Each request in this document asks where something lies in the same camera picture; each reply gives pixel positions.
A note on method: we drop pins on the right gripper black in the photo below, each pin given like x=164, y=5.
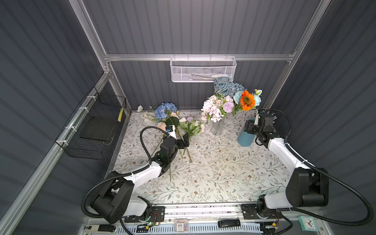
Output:
x=251, y=127

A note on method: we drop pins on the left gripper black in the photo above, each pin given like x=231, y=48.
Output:
x=179, y=142

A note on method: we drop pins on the teal ceramic vase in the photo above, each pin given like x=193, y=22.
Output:
x=245, y=139

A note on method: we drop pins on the peach rose stem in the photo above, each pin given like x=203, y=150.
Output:
x=161, y=126

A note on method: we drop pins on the orange gerbera flower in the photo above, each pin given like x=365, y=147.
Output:
x=247, y=101

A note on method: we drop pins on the blue hydrangea flower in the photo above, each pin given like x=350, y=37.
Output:
x=164, y=110

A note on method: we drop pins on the pale aqua peony stem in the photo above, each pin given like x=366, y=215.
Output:
x=257, y=95

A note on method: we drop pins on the clear glass vase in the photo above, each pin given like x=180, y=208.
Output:
x=217, y=128

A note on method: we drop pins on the white pink flower bunch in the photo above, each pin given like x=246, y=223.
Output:
x=216, y=107

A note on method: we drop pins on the dusty blue rose bunch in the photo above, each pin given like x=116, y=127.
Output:
x=225, y=87

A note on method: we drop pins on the cream white rose stem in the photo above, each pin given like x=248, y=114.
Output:
x=147, y=115

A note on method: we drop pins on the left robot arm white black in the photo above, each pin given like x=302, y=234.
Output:
x=112, y=199

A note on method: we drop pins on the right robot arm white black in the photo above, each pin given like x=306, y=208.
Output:
x=308, y=185

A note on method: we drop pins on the small lilac flower sprig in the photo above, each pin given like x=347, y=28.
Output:
x=191, y=127

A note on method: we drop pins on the floral patterned table mat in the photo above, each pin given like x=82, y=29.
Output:
x=218, y=169

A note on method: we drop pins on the white marker in basket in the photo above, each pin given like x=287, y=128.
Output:
x=208, y=77

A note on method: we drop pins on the black remote device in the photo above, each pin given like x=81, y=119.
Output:
x=227, y=223

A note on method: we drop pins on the teal small clock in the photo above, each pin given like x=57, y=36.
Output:
x=308, y=224

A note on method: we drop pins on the white power strip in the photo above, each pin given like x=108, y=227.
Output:
x=101, y=229

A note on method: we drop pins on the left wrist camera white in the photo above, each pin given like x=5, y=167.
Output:
x=171, y=131

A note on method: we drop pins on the black wire basket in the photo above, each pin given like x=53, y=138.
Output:
x=95, y=128

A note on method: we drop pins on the white wire mesh basket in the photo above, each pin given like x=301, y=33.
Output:
x=182, y=67

